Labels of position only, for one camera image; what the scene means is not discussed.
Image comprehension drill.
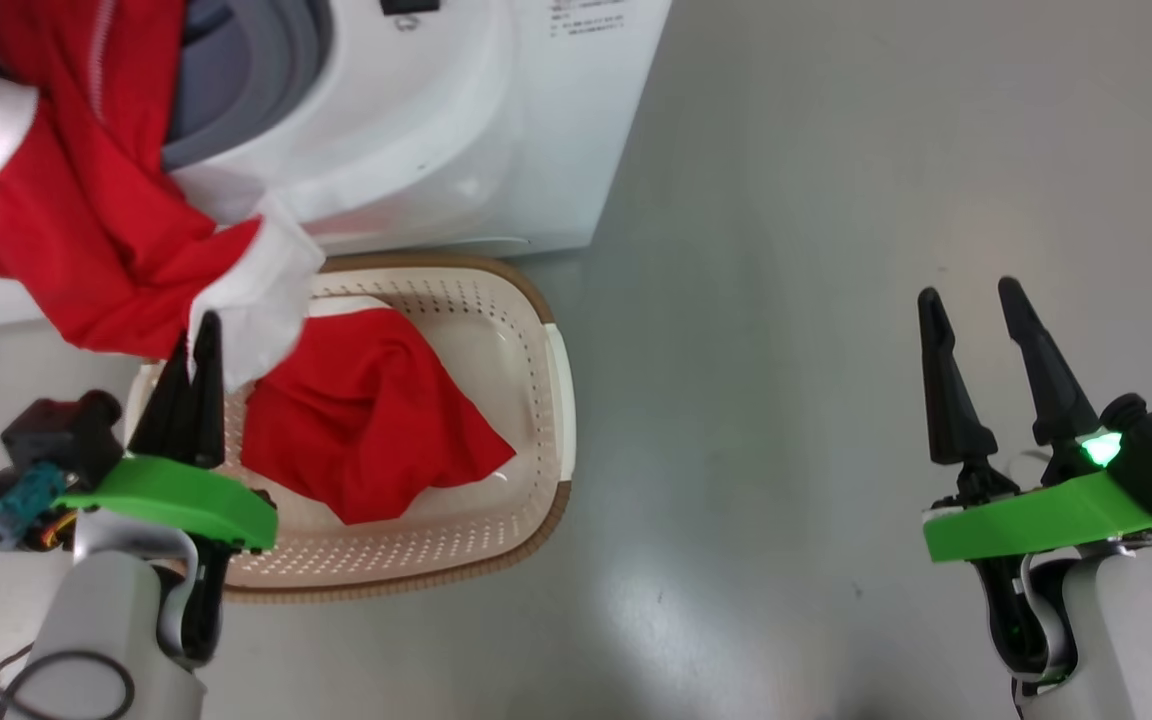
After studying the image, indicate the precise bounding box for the Chinese text warning sticker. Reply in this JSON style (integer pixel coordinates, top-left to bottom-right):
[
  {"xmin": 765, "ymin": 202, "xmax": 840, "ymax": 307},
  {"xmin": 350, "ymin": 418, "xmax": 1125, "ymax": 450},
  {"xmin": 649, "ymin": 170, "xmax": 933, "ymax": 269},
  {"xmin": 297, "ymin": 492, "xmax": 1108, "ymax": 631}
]
[{"xmin": 546, "ymin": 0, "xmax": 629, "ymax": 38}]

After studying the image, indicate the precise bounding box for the grey rubber door seal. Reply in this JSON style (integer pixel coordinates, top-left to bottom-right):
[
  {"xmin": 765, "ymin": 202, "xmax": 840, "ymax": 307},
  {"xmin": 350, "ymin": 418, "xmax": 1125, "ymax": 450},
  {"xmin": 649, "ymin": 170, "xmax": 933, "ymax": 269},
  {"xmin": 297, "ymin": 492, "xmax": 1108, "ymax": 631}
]
[{"xmin": 161, "ymin": 0, "xmax": 333, "ymax": 171}]

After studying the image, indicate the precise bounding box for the red and white garment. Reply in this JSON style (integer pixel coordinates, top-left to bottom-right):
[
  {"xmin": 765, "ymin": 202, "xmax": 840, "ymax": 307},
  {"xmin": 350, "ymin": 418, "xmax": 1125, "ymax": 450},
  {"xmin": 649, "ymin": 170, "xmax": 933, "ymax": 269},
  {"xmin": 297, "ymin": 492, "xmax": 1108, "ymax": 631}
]
[{"xmin": 0, "ymin": 0, "xmax": 519, "ymax": 526}]

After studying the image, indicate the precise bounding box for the cream perforated laundry basket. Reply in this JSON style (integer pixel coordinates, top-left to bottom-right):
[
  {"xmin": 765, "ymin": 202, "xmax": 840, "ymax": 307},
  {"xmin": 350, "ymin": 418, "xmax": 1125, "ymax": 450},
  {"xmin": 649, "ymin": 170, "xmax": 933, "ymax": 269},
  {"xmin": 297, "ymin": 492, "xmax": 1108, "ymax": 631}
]
[{"xmin": 121, "ymin": 252, "xmax": 577, "ymax": 604}]

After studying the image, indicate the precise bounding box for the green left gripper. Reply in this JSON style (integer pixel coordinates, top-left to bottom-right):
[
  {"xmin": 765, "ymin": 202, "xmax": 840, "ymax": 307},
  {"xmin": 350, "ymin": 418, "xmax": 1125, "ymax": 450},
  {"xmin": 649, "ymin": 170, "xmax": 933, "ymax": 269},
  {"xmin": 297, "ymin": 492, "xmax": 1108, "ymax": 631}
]
[{"xmin": 56, "ymin": 312, "xmax": 279, "ymax": 663}]

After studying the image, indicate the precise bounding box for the teal cable connector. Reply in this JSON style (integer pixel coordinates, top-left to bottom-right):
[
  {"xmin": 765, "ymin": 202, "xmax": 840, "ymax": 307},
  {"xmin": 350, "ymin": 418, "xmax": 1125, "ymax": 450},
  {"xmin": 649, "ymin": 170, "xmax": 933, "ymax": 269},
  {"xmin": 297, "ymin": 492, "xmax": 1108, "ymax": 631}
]
[{"xmin": 0, "ymin": 462, "xmax": 74, "ymax": 549}]

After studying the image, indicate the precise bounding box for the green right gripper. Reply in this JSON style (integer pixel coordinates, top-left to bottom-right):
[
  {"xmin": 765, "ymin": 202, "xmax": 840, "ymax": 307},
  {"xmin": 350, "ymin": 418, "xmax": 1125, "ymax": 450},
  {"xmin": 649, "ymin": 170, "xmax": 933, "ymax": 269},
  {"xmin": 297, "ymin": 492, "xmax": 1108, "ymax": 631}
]
[{"xmin": 918, "ymin": 278, "xmax": 1152, "ymax": 683}]

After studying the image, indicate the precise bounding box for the white front-load washing machine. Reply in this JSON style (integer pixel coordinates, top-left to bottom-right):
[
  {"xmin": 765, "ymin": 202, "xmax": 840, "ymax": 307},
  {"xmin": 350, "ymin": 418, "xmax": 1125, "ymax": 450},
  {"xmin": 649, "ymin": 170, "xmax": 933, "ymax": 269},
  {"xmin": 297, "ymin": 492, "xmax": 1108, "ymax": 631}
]
[{"xmin": 0, "ymin": 0, "xmax": 674, "ymax": 331}]

